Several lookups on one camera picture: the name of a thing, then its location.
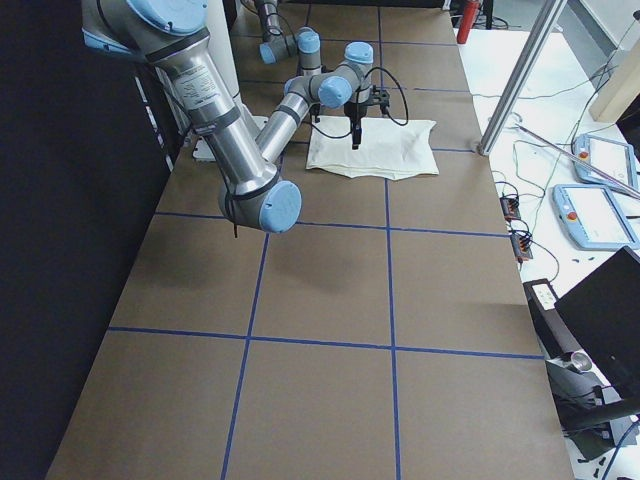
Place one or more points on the aluminium rail column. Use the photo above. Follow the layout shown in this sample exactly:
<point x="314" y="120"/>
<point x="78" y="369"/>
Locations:
<point x="167" y="115"/>

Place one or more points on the aluminium frame post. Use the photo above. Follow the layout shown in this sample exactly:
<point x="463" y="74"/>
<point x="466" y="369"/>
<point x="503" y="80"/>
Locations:
<point x="541" y="29"/>

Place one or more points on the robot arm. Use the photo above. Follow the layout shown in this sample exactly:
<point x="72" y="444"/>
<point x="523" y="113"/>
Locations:
<point x="281" y="42"/>
<point x="189" y="41"/>

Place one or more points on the lower orange black adapter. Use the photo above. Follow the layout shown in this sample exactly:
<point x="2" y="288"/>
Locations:
<point x="521" y="244"/>

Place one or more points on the thin metal rod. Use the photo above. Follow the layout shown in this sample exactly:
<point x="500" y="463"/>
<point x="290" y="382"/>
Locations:
<point x="623" y="188"/>

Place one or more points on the upper teach pendant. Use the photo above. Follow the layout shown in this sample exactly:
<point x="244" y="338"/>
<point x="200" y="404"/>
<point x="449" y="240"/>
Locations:
<point x="615" y="158"/>

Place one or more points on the red fire extinguisher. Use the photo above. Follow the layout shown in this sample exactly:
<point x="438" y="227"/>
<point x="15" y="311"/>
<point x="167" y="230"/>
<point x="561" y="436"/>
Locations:
<point x="467" y="21"/>

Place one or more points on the orange black adapter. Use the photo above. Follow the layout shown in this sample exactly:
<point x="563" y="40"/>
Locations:
<point x="510" y="208"/>
<point x="521" y="244"/>

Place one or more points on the black monitor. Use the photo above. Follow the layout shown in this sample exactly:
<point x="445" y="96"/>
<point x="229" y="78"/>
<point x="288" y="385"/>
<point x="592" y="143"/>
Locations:
<point x="602" y="313"/>

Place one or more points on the teach pendant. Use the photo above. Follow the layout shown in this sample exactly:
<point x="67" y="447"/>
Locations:
<point x="615" y="158"/>
<point x="592" y="217"/>

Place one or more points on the upper orange black adapter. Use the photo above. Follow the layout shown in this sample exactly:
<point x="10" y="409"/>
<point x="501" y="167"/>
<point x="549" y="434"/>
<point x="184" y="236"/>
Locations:
<point x="510" y="208"/>

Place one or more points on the wooden board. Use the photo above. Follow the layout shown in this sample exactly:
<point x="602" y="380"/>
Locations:
<point x="621" y="90"/>

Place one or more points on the metal cup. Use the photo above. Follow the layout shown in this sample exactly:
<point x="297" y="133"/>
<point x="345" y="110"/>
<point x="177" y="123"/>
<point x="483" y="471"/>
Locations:
<point x="579" y="362"/>

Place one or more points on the lower teach pendant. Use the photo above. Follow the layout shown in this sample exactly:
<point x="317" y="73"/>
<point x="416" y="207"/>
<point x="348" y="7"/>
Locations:
<point x="592" y="217"/>

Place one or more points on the black box with label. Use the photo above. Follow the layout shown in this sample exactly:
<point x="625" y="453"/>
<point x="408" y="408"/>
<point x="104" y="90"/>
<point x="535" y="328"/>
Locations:
<point x="553" y="333"/>

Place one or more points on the cream long-sleeve Twinkle shirt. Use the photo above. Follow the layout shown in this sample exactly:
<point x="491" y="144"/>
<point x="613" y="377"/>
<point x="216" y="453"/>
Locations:
<point x="386" y="150"/>

